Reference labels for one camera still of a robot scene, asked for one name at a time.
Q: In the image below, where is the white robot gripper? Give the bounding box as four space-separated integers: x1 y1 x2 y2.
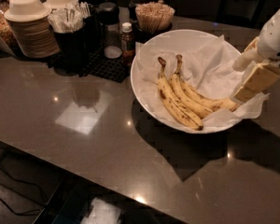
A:
231 8 280 103

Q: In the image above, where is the spotted banana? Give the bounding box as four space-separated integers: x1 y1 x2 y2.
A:
158 57 203 131
169 54 212 119
180 80 240 112

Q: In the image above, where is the large white bowl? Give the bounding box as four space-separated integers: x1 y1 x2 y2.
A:
130 28 258 134

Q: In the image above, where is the white paper liner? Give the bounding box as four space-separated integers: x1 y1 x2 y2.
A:
134 35 271 133

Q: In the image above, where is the black chair in background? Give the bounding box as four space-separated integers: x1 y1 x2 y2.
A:
216 0 266 28

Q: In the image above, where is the black cup of wooden stirrers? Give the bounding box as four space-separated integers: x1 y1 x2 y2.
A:
135 1 175 43

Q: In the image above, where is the small hot sauce bottle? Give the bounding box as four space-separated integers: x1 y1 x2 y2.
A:
121 22 135 66

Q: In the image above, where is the glass sugar shaker black lid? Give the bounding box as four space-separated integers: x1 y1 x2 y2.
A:
98 2 122 59

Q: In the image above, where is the black rubber mesh mat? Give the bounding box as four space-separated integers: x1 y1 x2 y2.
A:
48 48 128 83

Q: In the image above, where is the black cup of wrapped cutlery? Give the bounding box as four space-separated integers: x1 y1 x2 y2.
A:
48 0 89 74

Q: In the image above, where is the white paper on lower shelf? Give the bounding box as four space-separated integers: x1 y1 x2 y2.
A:
80 198 122 224

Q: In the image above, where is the front stack of paper bowls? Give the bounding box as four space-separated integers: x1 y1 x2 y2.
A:
4 0 59 59

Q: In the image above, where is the granola container at left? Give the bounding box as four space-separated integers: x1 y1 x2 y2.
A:
0 1 18 55

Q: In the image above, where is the black cable on floor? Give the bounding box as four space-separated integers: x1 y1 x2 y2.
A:
0 159 49 217

